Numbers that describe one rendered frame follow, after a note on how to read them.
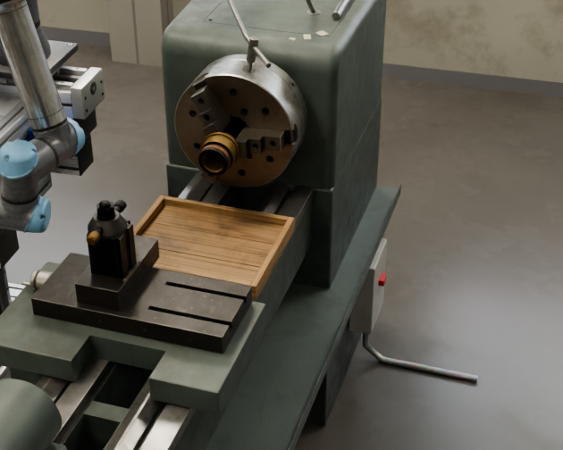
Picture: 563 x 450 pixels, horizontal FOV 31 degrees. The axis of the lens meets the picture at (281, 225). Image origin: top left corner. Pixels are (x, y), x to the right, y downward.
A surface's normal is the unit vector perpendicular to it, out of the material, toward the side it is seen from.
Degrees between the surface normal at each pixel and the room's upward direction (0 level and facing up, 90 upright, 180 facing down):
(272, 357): 0
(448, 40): 90
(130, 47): 90
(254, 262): 0
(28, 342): 0
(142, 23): 90
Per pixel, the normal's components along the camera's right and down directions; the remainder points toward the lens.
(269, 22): 0.00, -0.84
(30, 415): 0.63, -0.52
